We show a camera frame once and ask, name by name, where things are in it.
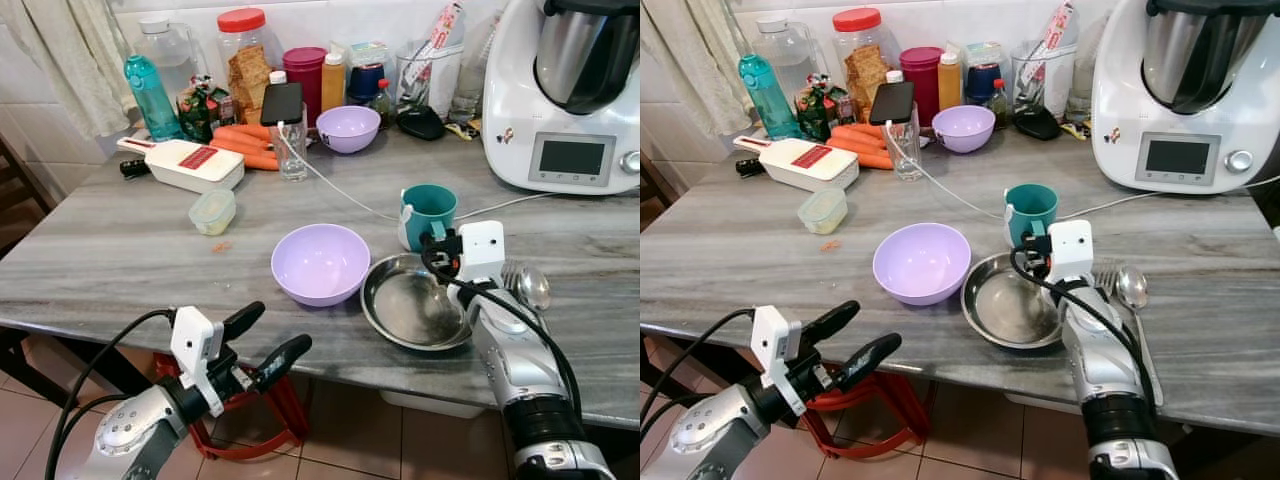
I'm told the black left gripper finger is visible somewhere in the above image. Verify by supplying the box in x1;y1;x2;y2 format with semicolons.
249;333;314;392
799;299;862;352
221;300;268;344
834;331;904;392

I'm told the teal mug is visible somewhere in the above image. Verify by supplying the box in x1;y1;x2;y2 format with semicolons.
1003;182;1060;250
399;184;460;253

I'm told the round steel plate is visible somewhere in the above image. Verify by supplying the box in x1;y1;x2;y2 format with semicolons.
359;252;477;354
960;251;1072;352

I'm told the red stool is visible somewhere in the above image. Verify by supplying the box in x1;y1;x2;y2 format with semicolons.
798;362;908;463
153;350;312;463

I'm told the large purple plastic bowl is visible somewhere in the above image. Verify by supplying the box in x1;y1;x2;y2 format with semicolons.
872;221;973;307
271;222;372;308

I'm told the steel spoon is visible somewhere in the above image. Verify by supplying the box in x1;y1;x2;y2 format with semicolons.
1114;264;1167;407
515;263;553;313

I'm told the small green-lidded plastic container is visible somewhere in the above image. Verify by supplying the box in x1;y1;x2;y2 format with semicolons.
796;186;850;237
188;188;239;238

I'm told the black pouch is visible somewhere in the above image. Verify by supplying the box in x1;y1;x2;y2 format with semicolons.
1012;104;1065;142
395;104;449;142

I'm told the small purple plastic bowl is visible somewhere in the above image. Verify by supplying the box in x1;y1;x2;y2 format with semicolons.
930;104;998;155
314;104;383;155

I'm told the small dark red-capped bottle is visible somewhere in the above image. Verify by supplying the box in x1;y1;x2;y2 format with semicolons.
371;78;397;130
987;78;1014;130

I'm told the white slicer with red label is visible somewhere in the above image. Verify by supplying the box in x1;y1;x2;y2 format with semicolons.
116;136;247;195
732;136;862;194

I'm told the clear drinking glass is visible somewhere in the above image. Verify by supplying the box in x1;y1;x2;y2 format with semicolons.
885;118;924;184
277;118;310;184

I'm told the clear plastic tub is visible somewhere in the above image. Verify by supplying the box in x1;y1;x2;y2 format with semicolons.
394;38;467;117
1009;38;1080;117

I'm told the white kitchen machine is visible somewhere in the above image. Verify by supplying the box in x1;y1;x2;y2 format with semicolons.
1089;0;1280;197
481;0;641;197

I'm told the dark blue jar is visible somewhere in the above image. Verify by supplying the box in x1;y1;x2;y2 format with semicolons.
963;41;1010;107
346;41;394;107

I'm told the orange bottle with white cap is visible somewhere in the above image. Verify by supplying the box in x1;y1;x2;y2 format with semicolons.
320;50;348;114
936;49;964;112

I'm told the black smartphone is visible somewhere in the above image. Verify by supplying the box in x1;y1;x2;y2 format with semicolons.
259;81;306;128
868;80;917;127

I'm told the green snack bag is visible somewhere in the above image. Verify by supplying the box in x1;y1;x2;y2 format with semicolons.
177;76;238;144
794;74;854;144

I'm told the magenta plastic canister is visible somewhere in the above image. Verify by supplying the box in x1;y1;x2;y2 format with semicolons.
898;45;945;127
282;46;329;127

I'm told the dark wooden chair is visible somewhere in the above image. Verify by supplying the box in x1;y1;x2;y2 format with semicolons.
0;138;53;236
640;150;673;233

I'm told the red and white packet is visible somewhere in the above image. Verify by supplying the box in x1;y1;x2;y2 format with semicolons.
414;2;467;83
1029;2;1080;83

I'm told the teal water bottle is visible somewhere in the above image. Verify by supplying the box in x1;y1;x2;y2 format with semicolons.
123;54;184;142
737;53;802;142

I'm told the red-lidded cracker jar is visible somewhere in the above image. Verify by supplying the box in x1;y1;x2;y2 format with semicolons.
216;7;285;127
831;6;897;127

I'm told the clear plastic jug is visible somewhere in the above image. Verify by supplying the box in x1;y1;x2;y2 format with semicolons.
134;14;208;103
751;14;824;101

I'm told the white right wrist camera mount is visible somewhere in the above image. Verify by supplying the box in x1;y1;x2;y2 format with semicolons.
457;221;507;287
1046;219;1095;287

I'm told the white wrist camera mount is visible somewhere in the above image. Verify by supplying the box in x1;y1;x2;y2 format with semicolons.
457;221;507;287
1046;219;1095;287
749;304;807;418
169;305;227;418

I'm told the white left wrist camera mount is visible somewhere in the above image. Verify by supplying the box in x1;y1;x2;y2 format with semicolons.
169;305;227;418
749;304;807;418

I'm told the white charging cable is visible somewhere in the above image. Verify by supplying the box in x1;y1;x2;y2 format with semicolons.
279;122;557;223
893;122;1280;223

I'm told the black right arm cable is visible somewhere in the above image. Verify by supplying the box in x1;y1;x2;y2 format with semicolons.
420;247;584;421
1010;246;1161;406

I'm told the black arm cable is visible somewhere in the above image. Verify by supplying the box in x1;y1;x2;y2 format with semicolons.
640;307;757;426
1010;246;1161;406
420;247;584;421
44;308;179;480

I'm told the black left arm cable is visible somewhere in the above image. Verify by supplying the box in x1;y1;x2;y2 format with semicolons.
640;307;757;426
44;308;179;480

